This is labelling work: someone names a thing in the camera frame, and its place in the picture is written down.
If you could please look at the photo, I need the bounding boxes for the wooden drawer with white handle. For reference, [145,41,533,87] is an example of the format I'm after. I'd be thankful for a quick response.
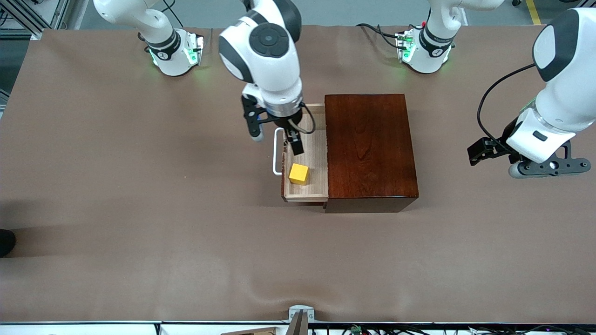
[272,103,330,203]

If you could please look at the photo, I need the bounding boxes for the yellow block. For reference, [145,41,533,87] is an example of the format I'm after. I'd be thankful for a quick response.
[289,163,310,186]

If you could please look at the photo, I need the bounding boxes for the dark red wooden cabinet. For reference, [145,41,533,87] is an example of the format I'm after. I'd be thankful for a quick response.
[324,93,420,214]

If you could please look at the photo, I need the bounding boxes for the tan cardboard piece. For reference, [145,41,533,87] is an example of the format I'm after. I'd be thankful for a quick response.
[221,327,282,335]

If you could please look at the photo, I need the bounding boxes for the brown table cover mat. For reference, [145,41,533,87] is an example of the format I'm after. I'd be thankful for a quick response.
[0,26,596,325]

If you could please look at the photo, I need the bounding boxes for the black rounded object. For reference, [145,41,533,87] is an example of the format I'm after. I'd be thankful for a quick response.
[0,229,16,258]

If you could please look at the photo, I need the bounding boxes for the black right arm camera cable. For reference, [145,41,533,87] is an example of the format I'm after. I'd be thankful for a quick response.
[279,102,317,136]

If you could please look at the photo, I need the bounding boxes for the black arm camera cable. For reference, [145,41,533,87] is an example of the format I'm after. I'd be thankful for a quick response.
[477,62,537,142]
[279,102,317,136]

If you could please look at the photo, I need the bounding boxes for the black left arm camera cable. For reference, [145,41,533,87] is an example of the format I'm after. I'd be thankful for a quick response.
[477,62,537,142]

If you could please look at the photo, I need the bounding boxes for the black left base cable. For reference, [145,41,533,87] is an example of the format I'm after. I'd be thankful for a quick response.
[356,22,404,50]

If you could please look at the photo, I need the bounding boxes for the black base cable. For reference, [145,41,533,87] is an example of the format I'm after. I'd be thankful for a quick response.
[161,0,193,29]
[356,22,404,50]

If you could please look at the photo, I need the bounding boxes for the black right base cable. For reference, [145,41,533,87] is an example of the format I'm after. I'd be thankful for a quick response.
[161,0,193,29]

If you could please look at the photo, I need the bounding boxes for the grey metal bracket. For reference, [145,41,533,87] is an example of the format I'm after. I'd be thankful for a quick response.
[288,305,316,335]

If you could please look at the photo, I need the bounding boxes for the aluminium frame structure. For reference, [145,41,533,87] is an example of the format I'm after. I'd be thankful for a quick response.
[0,0,89,40]

